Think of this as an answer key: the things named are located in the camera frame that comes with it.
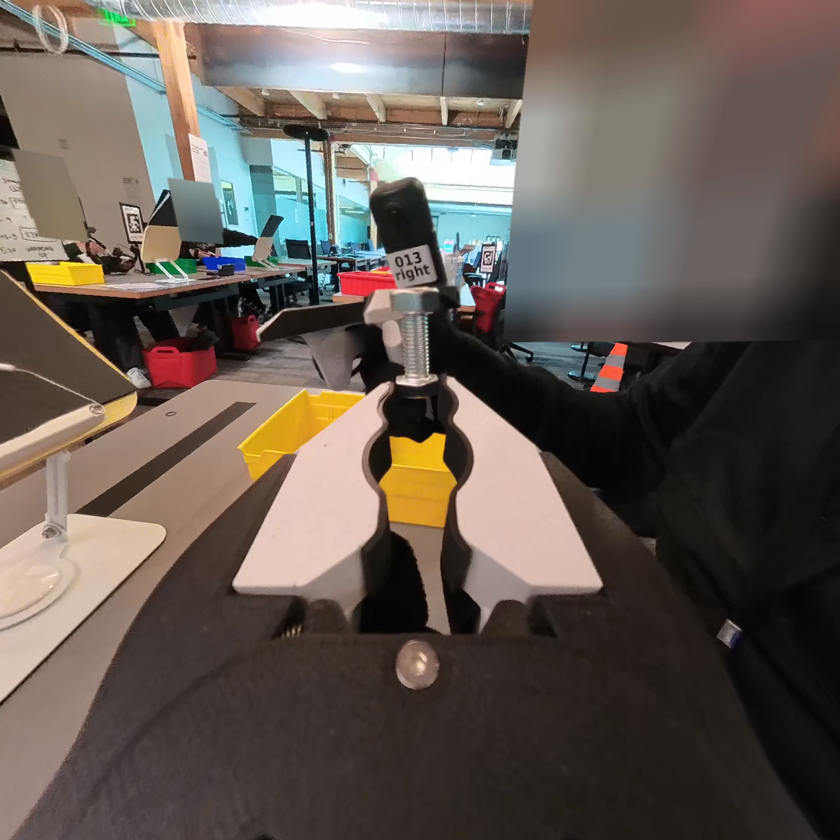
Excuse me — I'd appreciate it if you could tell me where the black pole stand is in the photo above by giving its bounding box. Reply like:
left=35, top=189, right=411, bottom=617
left=283, top=125, right=330, bottom=306

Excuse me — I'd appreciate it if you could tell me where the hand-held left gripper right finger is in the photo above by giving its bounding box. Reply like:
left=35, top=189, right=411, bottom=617
left=436, top=377, right=605, bottom=634

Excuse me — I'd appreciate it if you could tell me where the person's right hand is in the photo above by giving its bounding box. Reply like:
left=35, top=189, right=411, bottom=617
left=360, top=307, right=540, bottom=454

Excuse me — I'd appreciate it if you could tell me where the white folding stand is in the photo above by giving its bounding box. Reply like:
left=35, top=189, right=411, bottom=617
left=0, top=403, right=166, bottom=703

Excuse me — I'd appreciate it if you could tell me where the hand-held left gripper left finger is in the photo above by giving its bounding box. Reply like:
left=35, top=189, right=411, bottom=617
left=231, top=382, right=404, bottom=624

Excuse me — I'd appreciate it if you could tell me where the orange traffic cone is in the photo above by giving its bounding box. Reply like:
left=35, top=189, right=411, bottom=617
left=591, top=343, right=628, bottom=393

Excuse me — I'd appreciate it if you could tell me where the small yellow bin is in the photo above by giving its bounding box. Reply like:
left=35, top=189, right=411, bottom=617
left=26, top=261, right=105, bottom=286

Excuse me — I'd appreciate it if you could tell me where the whiteboard with handwriting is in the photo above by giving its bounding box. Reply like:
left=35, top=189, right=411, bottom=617
left=0, top=157, right=70, bottom=263

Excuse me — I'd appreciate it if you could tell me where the person's right forearm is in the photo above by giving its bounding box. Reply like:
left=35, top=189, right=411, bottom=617
left=518, top=354, right=697, bottom=490

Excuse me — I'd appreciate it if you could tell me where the black office chair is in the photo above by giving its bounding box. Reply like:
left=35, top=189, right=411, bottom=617
left=471, top=282, right=534, bottom=363

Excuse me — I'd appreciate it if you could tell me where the steel hex bolt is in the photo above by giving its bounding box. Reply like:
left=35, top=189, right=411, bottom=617
left=390, top=290, right=439, bottom=380

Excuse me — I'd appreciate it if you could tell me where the silver ventilation duct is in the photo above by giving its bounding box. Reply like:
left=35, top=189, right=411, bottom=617
left=118, top=0, right=532, bottom=34

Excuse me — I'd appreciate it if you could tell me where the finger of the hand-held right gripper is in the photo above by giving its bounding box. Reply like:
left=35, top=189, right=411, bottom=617
left=363, top=292, right=403, bottom=366
left=256, top=303, right=368, bottom=343

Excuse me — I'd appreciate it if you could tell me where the red storage bin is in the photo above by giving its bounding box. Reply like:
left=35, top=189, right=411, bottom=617
left=338, top=269, right=398, bottom=298

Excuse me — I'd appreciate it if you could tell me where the wooden pillar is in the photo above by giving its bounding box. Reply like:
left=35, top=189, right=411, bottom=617
left=152, top=20, right=201, bottom=181

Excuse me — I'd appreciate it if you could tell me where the yellow storage bin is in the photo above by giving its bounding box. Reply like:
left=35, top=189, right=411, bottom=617
left=238, top=388, right=458, bottom=528

